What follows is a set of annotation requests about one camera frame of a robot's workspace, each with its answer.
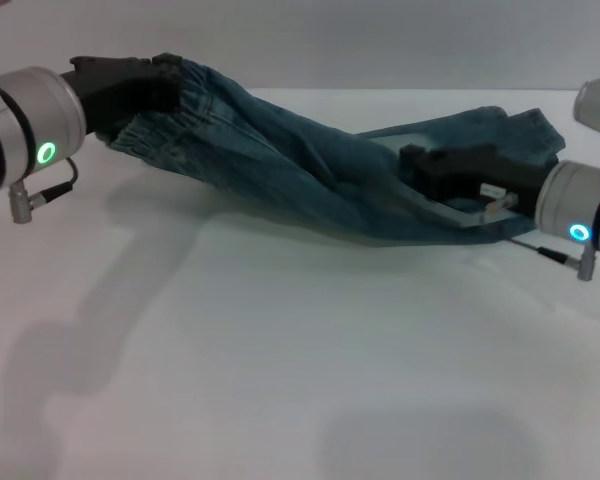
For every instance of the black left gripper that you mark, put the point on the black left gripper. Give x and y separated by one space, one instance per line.
110 95

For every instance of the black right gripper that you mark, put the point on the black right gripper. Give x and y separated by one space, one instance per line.
500 175

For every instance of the blue denim shorts cartoon print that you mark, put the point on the blue denim shorts cartoon print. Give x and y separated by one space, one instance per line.
305 175

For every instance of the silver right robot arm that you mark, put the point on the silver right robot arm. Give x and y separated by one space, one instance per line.
585 210

